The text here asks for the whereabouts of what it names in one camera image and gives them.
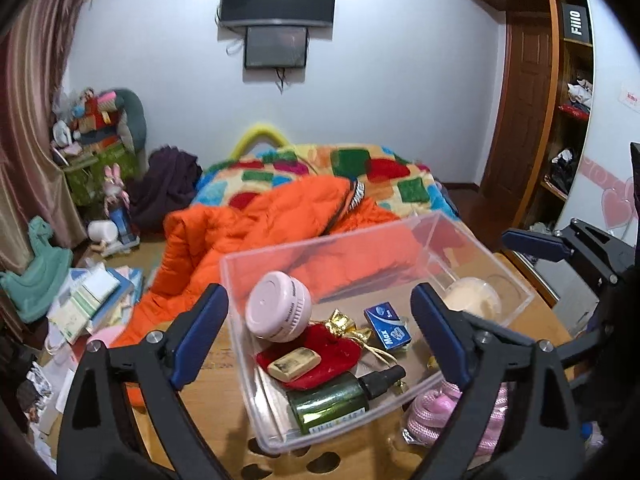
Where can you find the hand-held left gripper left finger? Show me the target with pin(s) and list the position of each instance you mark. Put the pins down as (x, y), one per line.
(200, 332)

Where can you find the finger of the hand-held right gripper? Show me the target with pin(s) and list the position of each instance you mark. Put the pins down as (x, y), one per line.
(535, 244)
(580, 349)

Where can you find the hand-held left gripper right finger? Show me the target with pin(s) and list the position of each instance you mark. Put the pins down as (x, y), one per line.
(440, 330)

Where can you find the cream round jar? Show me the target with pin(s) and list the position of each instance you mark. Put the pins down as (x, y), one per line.
(475, 297)

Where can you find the small blue box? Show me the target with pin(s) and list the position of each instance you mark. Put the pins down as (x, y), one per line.
(387, 325)

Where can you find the clear plastic storage box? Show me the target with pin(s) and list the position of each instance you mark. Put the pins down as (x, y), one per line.
(235, 285)

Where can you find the pink round jar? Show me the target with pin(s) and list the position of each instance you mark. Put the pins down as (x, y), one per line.
(277, 305)

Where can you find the beige rectangular bar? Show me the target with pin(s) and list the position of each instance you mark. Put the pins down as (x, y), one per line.
(295, 361)

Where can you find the red velvet pouch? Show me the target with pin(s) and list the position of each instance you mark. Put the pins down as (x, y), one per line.
(330, 350)

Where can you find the green spray bottle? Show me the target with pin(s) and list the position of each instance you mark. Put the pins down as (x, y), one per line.
(325, 400)

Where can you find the pink folder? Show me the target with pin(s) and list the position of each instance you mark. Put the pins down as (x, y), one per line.
(107, 337)

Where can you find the orange puffer jacket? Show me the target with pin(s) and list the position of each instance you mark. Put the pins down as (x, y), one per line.
(225, 230)

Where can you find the pile of books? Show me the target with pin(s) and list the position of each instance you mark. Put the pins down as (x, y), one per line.
(90, 300)

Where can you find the wooden shelf unit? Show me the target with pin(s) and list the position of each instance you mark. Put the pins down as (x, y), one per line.
(575, 125)

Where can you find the wooden door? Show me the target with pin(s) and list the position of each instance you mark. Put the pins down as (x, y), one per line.
(525, 110)

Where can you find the white jar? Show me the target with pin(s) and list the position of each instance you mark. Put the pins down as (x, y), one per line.
(103, 231)

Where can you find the dark purple cloth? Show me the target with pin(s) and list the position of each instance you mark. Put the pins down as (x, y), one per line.
(165, 185)

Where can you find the pink bunny doll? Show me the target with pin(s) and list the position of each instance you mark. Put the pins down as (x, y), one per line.
(116, 195)

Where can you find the pile of loose papers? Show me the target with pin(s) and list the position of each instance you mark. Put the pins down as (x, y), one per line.
(45, 390)

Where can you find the teal plush dinosaur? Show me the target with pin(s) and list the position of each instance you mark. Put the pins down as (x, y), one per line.
(40, 270)

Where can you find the green storage box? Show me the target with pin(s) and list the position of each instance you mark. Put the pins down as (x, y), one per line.
(90, 180)

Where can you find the colourful patchwork blanket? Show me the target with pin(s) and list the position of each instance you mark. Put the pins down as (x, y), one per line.
(300, 165)

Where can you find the white panel with pink hearts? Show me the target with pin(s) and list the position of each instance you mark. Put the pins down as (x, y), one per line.
(615, 60)

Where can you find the yellow curved cushion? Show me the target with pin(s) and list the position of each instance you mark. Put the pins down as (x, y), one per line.
(260, 130)

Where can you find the grey cushion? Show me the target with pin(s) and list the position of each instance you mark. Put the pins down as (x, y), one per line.
(134, 120)

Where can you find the black box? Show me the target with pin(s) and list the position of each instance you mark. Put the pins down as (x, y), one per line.
(576, 24)

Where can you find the pile of plush toys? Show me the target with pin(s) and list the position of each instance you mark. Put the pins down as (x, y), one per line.
(90, 115)

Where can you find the pink striped curtain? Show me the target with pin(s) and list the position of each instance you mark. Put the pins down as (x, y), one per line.
(25, 135)

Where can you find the small wall monitor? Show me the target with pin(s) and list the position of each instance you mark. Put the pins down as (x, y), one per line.
(275, 47)

